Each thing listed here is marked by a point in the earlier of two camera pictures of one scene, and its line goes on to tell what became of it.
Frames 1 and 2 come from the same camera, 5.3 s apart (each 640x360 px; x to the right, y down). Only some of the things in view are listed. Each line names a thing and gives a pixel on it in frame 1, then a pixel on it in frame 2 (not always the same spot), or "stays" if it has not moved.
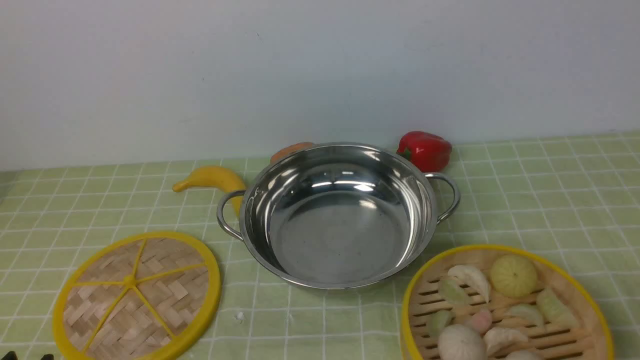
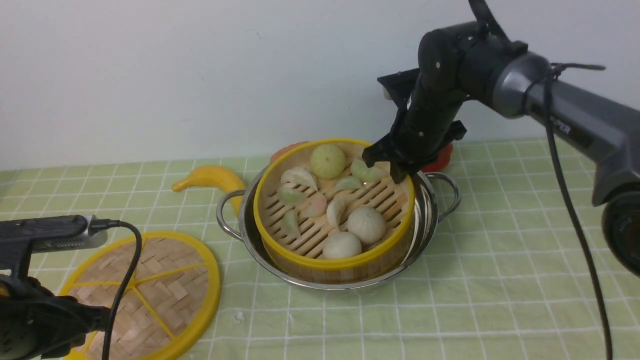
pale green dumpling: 553,311 to 370,174
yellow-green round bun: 513,276 to 327,161
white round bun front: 523,354 to 341,245
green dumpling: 452,293 to 291,196
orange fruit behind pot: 289,150 stays
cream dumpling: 498,340 to 337,210
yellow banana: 217,177 stays
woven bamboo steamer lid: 149,296 stays
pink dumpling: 481,319 to 315,206
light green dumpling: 529,314 to 348,183
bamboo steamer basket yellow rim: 516,298 to 322,216
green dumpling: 437,320 to 290,225
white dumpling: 471,277 to 300,175
